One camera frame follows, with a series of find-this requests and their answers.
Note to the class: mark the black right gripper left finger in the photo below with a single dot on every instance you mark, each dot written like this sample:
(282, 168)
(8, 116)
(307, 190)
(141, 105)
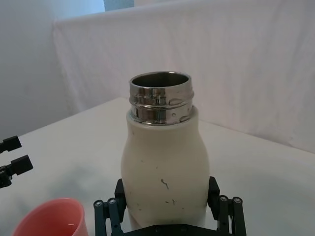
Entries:
(110, 211)

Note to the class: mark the white table cloth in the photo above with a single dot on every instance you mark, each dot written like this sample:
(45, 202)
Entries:
(258, 167)

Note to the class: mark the cream vacuum bottle steel neck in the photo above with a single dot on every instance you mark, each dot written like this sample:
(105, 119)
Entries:
(165, 157)

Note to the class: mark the white curtain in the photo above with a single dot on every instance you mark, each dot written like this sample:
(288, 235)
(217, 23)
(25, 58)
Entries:
(221, 61)

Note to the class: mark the pink cup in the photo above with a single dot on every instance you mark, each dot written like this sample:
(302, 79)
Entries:
(56, 216)

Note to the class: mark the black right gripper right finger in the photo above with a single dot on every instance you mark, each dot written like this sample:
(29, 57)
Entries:
(229, 211)

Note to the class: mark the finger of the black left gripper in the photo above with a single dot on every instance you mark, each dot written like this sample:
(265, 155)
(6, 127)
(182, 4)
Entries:
(11, 143)
(22, 165)

